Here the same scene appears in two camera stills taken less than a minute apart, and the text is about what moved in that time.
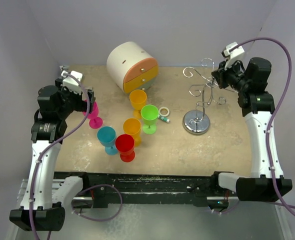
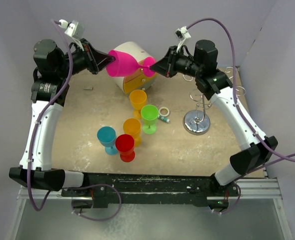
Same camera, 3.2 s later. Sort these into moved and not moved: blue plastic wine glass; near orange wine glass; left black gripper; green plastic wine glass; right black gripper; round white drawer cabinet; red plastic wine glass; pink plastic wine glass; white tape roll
Moved: right black gripper; left black gripper; pink plastic wine glass
Not moved: white tape roll; round white drawer cabinet; red plastic wine glass; green plastic wine glass; blue plastic wine glass; near orange wine glass
